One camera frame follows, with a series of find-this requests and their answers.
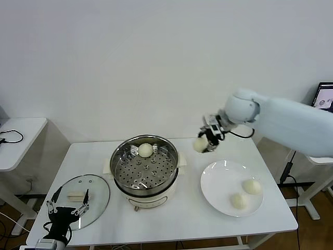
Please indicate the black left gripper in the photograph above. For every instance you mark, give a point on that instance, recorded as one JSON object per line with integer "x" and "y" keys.
{"x": 61, "y": 221}

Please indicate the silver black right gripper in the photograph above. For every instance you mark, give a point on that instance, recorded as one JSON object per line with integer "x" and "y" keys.
{"x": 216, "y": 125}

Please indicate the white steamed baozi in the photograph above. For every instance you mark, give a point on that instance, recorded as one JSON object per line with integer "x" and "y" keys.
{"x": 251, "y": 186}
{"x": 199, "y": 144}
{"x": 239, "y": 201}
{"x": 145, "y": 150}

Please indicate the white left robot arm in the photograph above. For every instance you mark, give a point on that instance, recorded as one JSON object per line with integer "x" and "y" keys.
{"x": 46, "y": 244}

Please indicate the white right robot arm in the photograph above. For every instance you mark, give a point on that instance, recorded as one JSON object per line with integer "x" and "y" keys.
{"x": 286, "y": 117}

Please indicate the steel steamer basket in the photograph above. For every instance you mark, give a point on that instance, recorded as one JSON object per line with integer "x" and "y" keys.
{"x": 145, "y": 172}

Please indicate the glass pot lid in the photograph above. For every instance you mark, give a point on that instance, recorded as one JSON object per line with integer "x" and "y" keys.
{"x": 78, "y": 182}

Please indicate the white round plate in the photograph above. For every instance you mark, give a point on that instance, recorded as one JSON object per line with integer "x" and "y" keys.
{"x": 221, "y": 182}

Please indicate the white side table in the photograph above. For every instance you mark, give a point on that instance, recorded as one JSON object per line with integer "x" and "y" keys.
{"x": 309, "y": 200}
{"x": 23, "y": 140}

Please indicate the cream electric cooker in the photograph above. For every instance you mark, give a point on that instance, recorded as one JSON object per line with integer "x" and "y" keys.
{"x": 148, "y": 199}

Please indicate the black laptop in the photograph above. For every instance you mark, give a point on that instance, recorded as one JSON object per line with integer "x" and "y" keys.
{"x": 323, "y": 99}

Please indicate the white wall socket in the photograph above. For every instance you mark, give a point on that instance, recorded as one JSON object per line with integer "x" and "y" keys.
{"x": 31, "y": 179}

